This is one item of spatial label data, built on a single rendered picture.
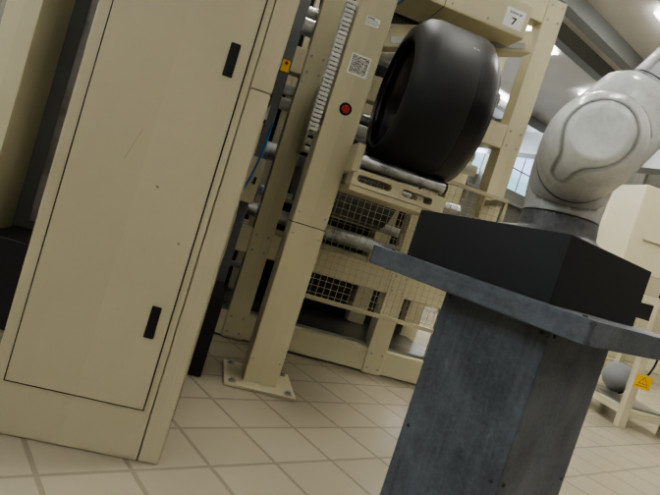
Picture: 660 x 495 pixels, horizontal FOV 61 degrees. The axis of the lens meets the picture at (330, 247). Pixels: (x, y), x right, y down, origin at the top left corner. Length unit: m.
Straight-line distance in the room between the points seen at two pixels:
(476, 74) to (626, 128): 1.11
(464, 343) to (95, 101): 0.92
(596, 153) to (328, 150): 1.25
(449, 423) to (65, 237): 0.90
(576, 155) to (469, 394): 0.50
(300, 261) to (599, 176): 1.29
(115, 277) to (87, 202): 0.17
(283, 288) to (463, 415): 1.06
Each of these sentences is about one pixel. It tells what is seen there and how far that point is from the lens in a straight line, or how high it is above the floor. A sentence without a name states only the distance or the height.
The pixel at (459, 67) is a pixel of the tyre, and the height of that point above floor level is 1.28.
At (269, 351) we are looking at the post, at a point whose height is 0.14.
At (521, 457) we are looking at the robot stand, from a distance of 1.18.
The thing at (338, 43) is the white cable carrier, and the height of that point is 1.28.
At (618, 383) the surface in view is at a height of 0.21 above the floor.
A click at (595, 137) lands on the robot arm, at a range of 0.98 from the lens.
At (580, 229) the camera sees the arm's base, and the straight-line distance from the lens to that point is 1.20.
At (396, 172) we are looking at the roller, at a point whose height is 0.90.
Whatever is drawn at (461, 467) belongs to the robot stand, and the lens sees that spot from 1.20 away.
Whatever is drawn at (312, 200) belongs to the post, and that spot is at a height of 0.71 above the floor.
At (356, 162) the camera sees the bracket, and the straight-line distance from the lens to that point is 1.96.
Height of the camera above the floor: 0.68
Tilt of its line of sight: 3 degrees down
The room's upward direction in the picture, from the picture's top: 18 degrees clockwise
